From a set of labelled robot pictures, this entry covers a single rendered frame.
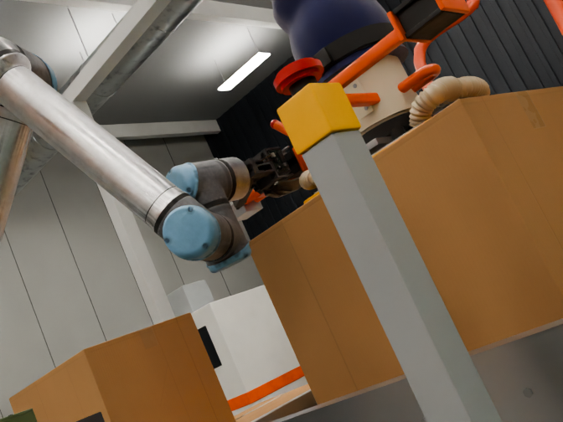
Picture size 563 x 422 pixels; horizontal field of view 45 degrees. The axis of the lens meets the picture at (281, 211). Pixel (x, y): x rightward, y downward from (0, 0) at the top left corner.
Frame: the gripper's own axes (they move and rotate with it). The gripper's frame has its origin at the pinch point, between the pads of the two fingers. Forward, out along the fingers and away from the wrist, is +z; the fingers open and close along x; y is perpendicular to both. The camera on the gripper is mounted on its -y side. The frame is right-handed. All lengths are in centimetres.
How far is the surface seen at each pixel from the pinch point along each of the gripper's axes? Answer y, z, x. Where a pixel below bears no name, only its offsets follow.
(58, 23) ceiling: -625, 441, 518
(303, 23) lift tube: 27.8, -10.0, 20.5
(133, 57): -499, 431, 375
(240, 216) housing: -18.3, -3.0, -2.5
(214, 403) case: -81, 14, -42
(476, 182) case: 50, -22, -26
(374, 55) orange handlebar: 47, -26, -1
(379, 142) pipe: 31.6, -11.8, -9.3
